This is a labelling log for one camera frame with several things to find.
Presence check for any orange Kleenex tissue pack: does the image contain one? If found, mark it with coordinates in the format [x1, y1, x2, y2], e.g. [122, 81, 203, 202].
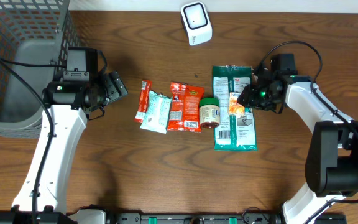
[228, 92, 245, 116]

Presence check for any red packet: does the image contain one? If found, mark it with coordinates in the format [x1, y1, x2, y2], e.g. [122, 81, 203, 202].
[134, 80, 152, 123]

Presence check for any green white 3M package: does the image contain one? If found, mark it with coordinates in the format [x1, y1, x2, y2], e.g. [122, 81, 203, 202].
[212, 65, 258, 151]

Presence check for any green lid jar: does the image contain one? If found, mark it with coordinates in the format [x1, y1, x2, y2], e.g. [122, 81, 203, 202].
[199, 98, 221, 129]

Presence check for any white small packet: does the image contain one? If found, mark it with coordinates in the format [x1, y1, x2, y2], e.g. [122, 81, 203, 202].
[140, 90, 172, 134]

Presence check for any red snack bag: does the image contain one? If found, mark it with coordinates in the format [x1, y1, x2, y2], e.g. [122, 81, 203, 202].
[167, 82, 204, 133]

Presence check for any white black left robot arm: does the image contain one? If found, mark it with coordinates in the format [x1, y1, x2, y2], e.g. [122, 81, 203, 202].
[0, 47, 127, 223]

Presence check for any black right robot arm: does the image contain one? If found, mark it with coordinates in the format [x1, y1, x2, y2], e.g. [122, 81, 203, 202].
[237, 70, 358, 223]

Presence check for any white barcode scanner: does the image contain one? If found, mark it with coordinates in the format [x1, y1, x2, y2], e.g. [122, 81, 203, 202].
[180, 1, 213, 46]

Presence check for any black mounting rail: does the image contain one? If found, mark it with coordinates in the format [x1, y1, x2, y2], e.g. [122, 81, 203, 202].
[67, 203, 347, 224]

